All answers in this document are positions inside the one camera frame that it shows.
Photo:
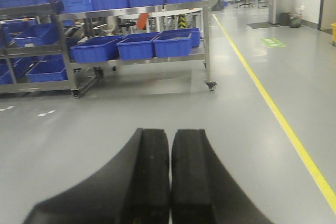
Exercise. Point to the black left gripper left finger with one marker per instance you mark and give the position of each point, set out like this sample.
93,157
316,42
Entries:
133,187

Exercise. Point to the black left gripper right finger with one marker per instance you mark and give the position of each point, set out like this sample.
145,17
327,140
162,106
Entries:
203,191

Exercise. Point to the steel shelf rack left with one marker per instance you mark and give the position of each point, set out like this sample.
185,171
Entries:
34,48

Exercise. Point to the blue bin lower front middle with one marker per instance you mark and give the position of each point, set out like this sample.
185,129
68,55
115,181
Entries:
137,46

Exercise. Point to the blue bin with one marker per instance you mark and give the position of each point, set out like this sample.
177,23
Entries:
137,46
173,45
98,49

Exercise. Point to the blue bin lower front left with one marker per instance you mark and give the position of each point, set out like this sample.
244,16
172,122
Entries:
98,49

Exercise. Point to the blue bin lower front right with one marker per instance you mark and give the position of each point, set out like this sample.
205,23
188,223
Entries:
173,45

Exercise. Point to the steel cart with bins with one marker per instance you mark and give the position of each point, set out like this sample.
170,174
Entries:
135,15

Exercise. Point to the black trash bin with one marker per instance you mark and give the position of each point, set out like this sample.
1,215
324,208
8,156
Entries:
284,19

